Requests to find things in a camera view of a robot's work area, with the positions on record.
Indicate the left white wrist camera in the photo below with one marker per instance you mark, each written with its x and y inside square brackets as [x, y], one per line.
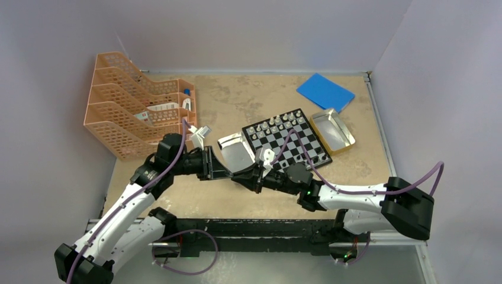
[198, 135]

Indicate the white label box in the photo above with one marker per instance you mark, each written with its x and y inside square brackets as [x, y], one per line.
[164, 107]

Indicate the orange plastic file rack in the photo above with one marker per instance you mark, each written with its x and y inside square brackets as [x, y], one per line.
[117, 114]

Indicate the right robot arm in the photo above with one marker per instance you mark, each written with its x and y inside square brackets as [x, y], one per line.
[393, 205]

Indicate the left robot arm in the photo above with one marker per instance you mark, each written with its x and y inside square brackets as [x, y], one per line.
[98, 255]

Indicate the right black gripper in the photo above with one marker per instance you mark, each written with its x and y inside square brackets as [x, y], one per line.
[251, 178]

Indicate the black white chess board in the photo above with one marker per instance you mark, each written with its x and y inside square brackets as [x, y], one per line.
[286, 134]

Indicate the silver metal tin tray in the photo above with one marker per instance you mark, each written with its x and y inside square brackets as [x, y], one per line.
[236, 151]

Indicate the white stapler in rack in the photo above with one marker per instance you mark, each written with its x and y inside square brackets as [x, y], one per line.
[187, 104]

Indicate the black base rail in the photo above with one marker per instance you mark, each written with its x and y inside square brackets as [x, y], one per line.
[317, 237]

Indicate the blue notebook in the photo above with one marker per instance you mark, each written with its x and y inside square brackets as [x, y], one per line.
[325, 93]

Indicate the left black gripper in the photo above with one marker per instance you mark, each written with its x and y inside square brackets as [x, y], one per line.
[211, 168]

